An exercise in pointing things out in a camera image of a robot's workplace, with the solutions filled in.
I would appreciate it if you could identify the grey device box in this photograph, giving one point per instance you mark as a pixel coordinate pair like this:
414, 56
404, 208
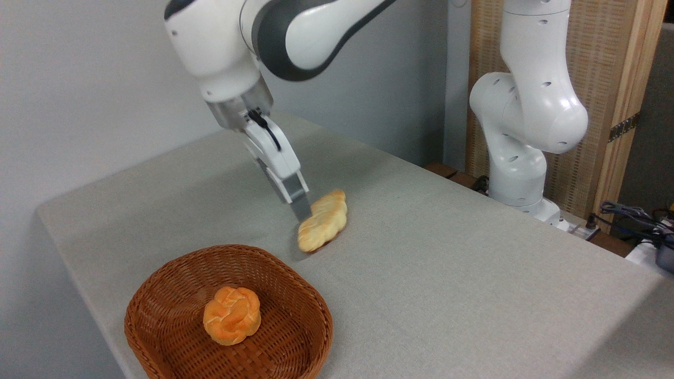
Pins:
665, 257

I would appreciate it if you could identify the metal screen hinge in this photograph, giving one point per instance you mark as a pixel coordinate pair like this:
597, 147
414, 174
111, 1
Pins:
623, 128

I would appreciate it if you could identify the long braided bread loaf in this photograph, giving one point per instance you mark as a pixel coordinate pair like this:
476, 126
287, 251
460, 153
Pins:
324, 221

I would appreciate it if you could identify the brown woven wicker basket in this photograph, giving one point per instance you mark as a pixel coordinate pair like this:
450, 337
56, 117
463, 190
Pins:
284, 326

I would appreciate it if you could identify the grey tablecloth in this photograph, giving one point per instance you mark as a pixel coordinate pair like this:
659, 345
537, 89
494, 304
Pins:
447, 273

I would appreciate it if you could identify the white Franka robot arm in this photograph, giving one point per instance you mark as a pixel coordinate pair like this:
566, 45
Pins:
221, 42

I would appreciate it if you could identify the round knotted bread roll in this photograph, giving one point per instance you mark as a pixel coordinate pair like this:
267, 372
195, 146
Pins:
233, 316

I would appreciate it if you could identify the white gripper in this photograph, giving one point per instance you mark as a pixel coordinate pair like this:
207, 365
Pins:
276, 150

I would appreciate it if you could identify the wooden framed woven screen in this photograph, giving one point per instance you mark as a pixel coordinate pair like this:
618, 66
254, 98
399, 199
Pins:
600, 63

